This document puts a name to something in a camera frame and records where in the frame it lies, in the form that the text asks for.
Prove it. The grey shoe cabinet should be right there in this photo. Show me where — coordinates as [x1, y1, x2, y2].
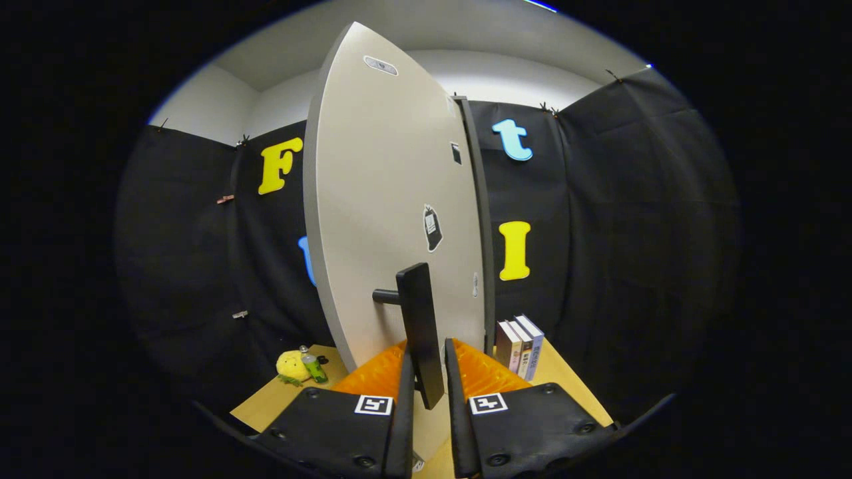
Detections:
[453, 96, 497, 339]

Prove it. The green bottle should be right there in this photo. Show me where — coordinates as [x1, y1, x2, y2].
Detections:
[299, 345, 329, 385]

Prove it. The black door handle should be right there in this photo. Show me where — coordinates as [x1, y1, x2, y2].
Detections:
[373, 263, 445, 410]

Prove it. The white book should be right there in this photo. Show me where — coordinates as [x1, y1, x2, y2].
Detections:
[509, 318, 535, 381]

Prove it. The brown book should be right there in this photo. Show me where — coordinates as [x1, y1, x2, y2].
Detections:
[496, 321, 522, 374]

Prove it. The beige shoe cabinet door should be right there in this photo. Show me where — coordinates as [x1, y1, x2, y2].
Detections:
[303, 21, 488, 460]

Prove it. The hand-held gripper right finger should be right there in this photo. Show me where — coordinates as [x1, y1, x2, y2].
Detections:
[444, 338, 616, 479]

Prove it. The black backdrop cloth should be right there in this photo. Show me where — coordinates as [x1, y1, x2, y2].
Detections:
[113, 67, 743, 426]

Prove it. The pale blue book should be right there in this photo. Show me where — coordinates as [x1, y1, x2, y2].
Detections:
[516, 315, 545, 381]

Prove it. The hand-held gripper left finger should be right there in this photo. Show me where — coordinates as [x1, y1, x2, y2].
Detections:
[250, 339, 417, 479]

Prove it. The yellow plush toy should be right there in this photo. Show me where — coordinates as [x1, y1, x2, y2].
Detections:
[276, 351, 312, 387]

